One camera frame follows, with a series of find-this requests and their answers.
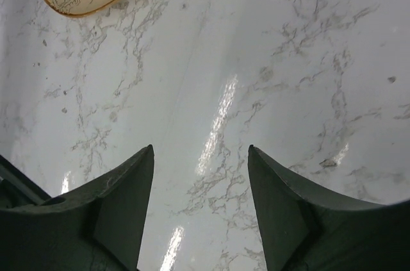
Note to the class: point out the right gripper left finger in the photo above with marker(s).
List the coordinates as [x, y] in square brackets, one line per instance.
[97, 226]

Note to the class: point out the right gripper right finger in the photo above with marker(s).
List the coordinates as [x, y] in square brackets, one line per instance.
[305, 226]

